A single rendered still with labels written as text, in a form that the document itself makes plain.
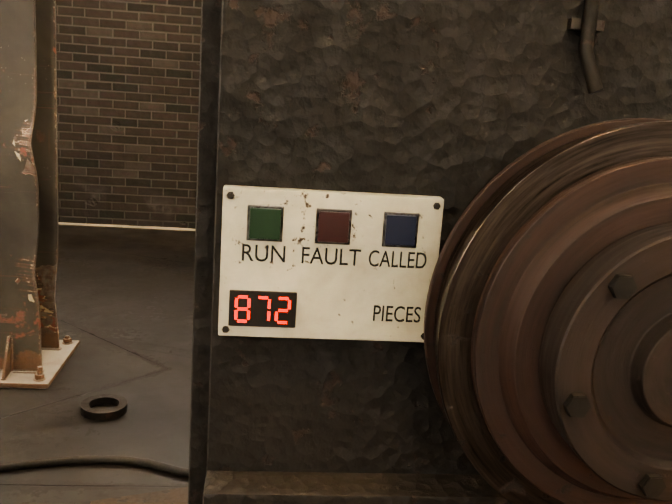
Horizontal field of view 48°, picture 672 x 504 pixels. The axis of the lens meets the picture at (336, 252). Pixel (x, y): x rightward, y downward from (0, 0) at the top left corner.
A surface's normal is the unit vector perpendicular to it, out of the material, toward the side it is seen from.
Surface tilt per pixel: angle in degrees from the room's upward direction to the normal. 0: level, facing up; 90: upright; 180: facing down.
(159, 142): 90
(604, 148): 90
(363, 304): 90
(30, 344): 90
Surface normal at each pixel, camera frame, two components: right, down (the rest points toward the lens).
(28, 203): 0.06, 0.22
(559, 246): -0.62, -0.47
